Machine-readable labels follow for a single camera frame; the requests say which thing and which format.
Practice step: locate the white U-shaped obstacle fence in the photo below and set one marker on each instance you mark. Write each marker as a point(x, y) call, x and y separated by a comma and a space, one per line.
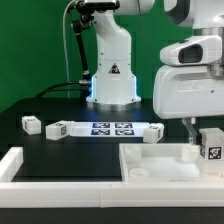
point(102, 194)

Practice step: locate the white square tabletop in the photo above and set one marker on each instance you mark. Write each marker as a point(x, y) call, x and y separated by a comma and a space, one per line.
point(167, 162)

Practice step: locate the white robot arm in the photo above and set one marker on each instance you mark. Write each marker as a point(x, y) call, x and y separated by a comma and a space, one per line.
point(113, 84)

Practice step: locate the white fiducial tag sheet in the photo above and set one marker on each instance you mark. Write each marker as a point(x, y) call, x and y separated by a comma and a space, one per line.
point(108, 129)

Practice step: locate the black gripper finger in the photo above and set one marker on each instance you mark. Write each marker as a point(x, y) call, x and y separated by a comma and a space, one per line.
point(194, 136)

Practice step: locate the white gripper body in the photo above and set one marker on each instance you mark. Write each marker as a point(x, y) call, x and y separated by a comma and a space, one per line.
point(186, 92)

